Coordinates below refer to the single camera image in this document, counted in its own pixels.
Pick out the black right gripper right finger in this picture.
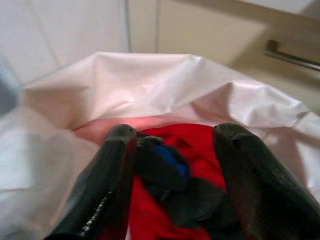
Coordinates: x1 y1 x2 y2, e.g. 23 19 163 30
212 123 320 240

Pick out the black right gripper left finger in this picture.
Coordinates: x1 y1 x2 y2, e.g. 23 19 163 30
43 124 138 240

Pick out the dark grey garment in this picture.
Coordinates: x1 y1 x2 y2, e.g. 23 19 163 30
133 132 247 240

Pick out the red garment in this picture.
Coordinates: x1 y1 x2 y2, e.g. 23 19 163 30
128 123 247 240

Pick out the blue garment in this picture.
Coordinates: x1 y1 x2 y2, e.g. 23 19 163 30
151 145 190 182

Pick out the white laundry bag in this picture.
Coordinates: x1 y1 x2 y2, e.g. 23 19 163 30
0 51 320 240

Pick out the beige cabinet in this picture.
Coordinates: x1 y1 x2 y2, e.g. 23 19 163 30
128 0 320 100

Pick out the metal cabinet handle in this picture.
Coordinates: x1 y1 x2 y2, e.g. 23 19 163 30
263 39 320 72

